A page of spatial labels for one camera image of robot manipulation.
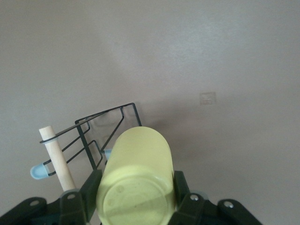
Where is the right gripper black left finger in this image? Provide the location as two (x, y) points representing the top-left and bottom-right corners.
(60, 170), (103, 225)

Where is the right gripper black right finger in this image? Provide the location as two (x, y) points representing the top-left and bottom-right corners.
(168, 170), (219, 225)

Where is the yellow plastic cup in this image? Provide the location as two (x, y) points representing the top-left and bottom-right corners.
(96, 126), (176, 225)

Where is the black wire cup holder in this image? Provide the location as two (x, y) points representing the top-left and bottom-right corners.
(30, 102), (142, 192)

